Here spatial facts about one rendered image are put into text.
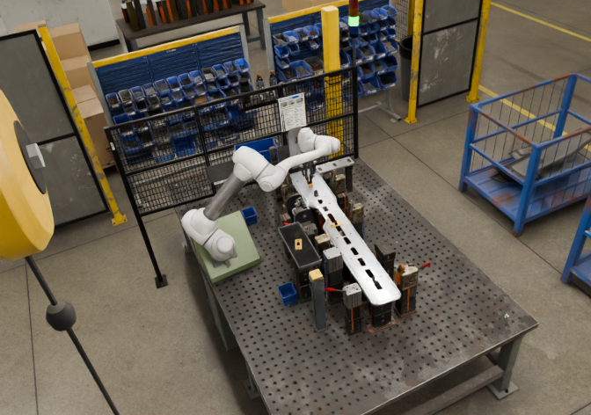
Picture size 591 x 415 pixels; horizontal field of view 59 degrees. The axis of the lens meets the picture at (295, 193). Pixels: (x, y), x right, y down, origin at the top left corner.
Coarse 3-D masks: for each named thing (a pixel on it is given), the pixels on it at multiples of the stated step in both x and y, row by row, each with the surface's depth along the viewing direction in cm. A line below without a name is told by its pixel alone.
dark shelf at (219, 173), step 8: (280, 152) 409; (288, 152) 408; (232, 160) 406; (280, 160) 401; (208, 168) 400; (216, 168) 400; (224, 168) 399; (232, 168) 398; (208, 176) 392; (216, 176) 391; (224, 176) 391; (216, 184) 388
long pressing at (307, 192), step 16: (320, 176) 386; (304, 192) 372; (320, 192) 371; (320, 208) 356; (336, 208) 355; (336, 240) 331; (352, 240) 329; (352, 256) 318; (368, 256) 317; (352, 272) 308; (384, 272) 307; (368, 288) 297; (384, 288) 296
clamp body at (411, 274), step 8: (408, 264) 302; (408, 272) 297; (416, 272) 297; (408, 280) 299; (416, 280) 302; (400, 288) 305; (408, 288) 304; (416, 288) 310; (408, 296) 308; (400, 304) 312; (408, 304) 312; (400, 312) 315; (408, 312) 317; (416, 312) 318
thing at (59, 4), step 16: (0, 0) 792; (16, 0) 800; (32, 0) 809; (48, 0) 819; (64, 0) 829; (80, 0) 838; (96, 0) 848; (16, 16) 812; (32, 16) 821; (48, 16) 831; (64, 16) 841; (80, 16) 851; (96, 16) 861; (112, 16) 872; (96, 32) 874; (112, 32) 885; (96, 48) 891
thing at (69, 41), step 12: (36, 24) 699; (72, 24) 686; (60, 36) 656; (72, 36) 661; (60, 48) 664; (72, 48) 669; (84, 48) 674; (48, 60) 628; (60, 60) 672; (72, 60) 668; (84, 60) 665; (72, 72) 647; (84, 72) 653; (72, 84) 656; (84, 84) 661
